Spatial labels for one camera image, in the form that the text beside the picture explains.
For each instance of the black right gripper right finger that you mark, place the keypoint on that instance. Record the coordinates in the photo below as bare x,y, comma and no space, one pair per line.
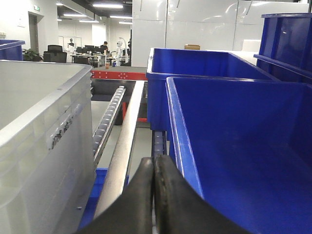
180,210

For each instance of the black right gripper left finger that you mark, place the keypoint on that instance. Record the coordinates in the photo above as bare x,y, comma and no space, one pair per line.
131,212

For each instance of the white plastic tote bin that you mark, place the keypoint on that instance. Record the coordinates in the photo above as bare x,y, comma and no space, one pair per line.
46,146

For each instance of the near blue plastic bin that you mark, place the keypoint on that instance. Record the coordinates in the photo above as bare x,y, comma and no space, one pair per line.
245,146

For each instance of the blue plastic bin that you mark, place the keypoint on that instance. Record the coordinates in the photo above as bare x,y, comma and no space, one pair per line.
164,63
245,146

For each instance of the red shelf beam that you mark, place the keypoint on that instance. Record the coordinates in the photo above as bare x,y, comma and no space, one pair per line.
97,74

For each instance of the far blue plastic bin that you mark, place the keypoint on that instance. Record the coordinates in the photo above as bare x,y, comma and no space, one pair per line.
164,63

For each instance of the stacked blue bin right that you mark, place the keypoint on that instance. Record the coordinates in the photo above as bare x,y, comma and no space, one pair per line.
286,47

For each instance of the blue bin far left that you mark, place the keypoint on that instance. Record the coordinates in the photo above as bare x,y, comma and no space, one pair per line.
11,49

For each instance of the grey roller conveyor track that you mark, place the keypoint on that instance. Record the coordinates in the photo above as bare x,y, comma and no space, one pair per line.
103,130

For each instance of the cardboard box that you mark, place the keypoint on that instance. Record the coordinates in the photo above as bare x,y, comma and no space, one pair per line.
192,47

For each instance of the white humanoid robot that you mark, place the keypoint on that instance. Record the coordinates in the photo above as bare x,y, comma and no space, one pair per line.
119,51

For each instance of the seated person in black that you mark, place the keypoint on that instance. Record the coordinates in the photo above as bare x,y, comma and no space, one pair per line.
104,47

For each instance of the black office chair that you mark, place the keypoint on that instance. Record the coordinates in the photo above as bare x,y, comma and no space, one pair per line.
55,53

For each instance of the white shelf divider rail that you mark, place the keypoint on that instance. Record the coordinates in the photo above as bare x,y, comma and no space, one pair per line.
116,176

